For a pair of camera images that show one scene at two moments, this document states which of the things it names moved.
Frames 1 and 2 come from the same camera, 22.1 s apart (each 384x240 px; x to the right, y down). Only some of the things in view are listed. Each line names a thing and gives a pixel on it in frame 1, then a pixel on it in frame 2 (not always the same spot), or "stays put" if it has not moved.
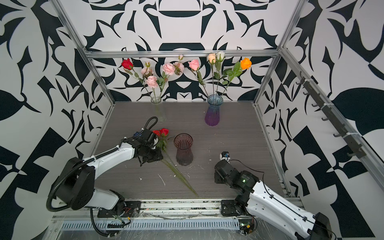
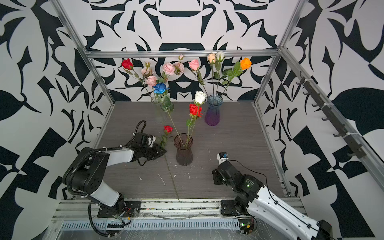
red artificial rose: (162, 145) to (195, 111)
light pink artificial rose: (194, 65) stays put
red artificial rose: (128, 64) stays put
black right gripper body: (219, 179) stays put
